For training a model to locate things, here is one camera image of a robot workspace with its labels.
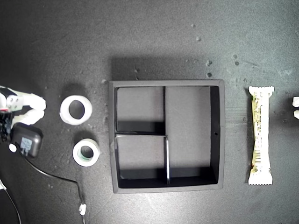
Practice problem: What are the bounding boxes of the wide white tape roll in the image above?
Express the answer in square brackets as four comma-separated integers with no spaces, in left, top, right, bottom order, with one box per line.
[60,95,93,126]

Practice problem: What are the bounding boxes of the snack bar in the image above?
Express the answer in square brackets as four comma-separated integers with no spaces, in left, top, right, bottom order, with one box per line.
[247,85,275,186]

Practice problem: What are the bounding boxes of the white tape roll green core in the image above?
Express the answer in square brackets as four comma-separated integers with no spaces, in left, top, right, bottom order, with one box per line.
[72,138,101,167]

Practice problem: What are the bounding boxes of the black tray with wells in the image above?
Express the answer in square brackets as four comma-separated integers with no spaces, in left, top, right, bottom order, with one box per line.
[108,79,226,194]

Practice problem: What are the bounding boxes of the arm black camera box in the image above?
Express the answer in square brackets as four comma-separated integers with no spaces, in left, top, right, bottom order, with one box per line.
[9,123,44,160]

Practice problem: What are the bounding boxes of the thin black cable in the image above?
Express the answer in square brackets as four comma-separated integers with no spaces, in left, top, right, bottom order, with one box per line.
[0,179,22,224]

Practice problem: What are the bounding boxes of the black camera cable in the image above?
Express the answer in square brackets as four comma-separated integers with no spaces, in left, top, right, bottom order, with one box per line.
[21,149,86,224]

